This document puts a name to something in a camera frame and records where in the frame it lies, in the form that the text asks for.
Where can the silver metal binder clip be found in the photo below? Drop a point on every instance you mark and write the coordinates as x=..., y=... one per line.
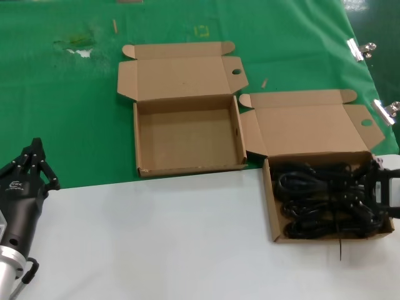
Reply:
x=382, y=112
x=354, y=50

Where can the open brown cardboard box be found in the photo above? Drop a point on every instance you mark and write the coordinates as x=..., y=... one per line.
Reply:
x=306, y=125
x=181, y=78

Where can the thin wooden stick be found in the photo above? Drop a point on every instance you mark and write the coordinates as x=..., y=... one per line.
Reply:
x=115, y=26

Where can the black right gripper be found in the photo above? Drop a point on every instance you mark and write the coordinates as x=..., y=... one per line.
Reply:
x=390, y=193

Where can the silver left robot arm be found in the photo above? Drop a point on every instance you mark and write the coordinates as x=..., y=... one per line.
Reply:
x=7, y=268

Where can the green table cloth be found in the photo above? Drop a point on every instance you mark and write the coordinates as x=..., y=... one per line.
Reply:
x=62, y=93

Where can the small wood chip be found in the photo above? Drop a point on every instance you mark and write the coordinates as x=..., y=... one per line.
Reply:
x=265, y=83

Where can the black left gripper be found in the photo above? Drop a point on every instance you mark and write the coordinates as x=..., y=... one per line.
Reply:
x=22, y=209

